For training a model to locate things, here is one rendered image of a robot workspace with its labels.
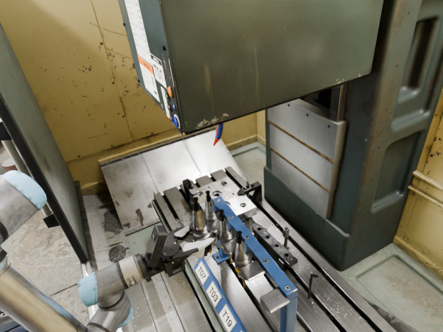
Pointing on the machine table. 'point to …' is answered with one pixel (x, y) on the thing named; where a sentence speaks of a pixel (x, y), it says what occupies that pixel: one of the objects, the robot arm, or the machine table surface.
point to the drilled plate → (228, 197)
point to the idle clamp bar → (274, 246)
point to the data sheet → (134, 11)
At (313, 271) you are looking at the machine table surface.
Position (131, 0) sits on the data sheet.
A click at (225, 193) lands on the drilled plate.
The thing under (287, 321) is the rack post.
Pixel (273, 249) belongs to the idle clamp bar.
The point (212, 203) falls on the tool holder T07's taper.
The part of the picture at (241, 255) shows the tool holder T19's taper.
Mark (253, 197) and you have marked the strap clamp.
